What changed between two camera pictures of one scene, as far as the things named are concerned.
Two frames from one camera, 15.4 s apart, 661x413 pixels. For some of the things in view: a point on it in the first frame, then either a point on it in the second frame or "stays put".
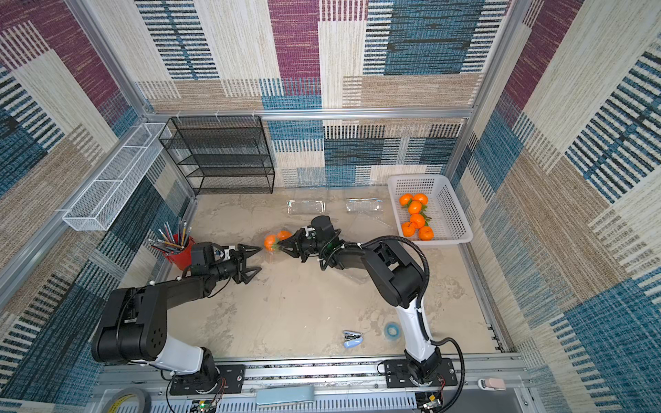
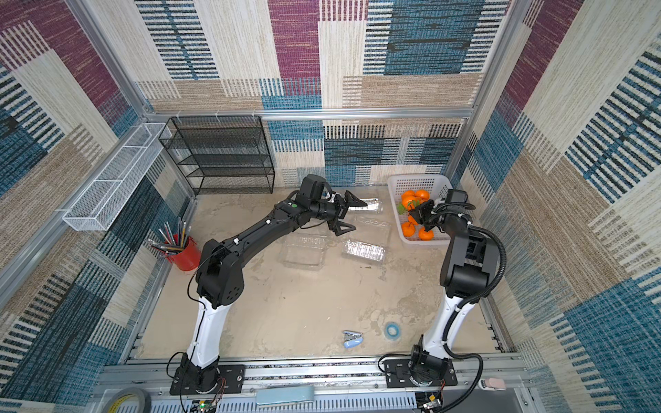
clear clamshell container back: x=364 y=205 stays put
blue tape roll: x=392 y=331 stays put
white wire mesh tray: x=100 y=204 stays put
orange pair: x=270 y=240 → x=411 y=199
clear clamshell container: x=360 y=274 → x=371 y=231
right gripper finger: x=296 y=237 → x=423 y=210
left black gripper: x=244 y=277 → x=349 y=200
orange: x=409 y=229 stays put
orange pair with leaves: x=405 y=199 stays put
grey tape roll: x=127 y=391 stays put
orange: x=426 y=233 stays put
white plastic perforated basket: x=426 y=209 stays put
